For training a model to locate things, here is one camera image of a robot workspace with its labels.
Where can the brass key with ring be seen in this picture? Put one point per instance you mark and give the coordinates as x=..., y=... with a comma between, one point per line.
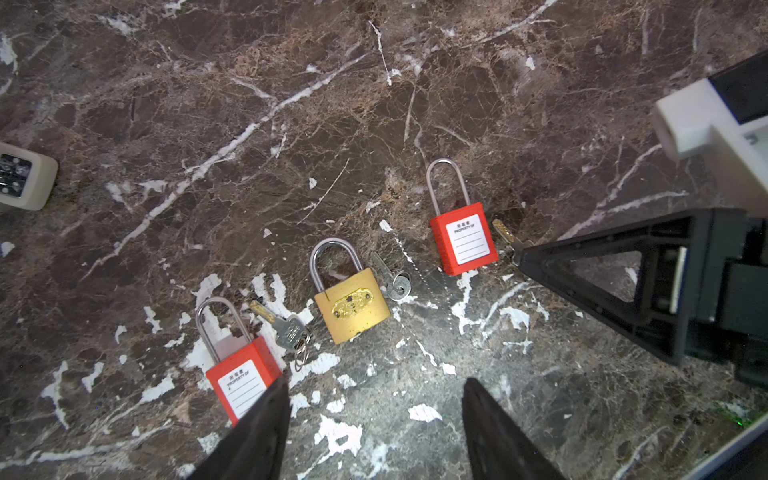
x=290, y=333

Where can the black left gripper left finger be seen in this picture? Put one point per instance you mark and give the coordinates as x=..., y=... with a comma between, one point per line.
x=255, y=446

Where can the grey blue stapler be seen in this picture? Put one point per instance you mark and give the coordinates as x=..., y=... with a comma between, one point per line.
x=27, y=178

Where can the silver padlock key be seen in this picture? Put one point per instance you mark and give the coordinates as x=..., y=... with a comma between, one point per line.
x=398, y=285

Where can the brass padlock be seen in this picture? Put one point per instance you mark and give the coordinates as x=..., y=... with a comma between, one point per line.
x=353, y=305

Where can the red key tag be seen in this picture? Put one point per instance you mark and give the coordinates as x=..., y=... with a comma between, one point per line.
x=240, y=379
x=462, y=235

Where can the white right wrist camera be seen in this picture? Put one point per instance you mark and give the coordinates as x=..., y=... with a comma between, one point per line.
x=723, y=120

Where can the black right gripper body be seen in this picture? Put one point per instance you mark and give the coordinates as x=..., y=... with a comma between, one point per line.
x=729, y=319

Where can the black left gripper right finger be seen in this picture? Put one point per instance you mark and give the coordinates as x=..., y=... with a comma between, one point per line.
x=497, y=447

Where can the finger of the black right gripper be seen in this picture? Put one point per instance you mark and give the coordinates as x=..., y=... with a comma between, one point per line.
x=637, y=279

